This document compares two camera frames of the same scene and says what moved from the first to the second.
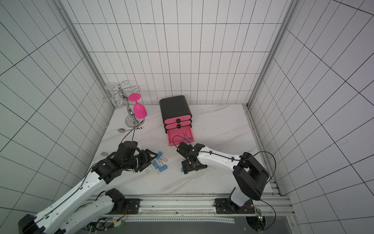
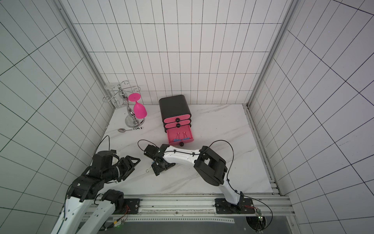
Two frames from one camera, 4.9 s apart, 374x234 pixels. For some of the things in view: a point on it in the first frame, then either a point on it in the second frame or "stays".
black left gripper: x=150 y=159 → x=131 y=169
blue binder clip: x=188 y=138 stays
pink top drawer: x=177 y=119 stays
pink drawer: x=178 y=126 stays
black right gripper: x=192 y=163 → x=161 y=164
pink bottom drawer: x=182 y=135 stays
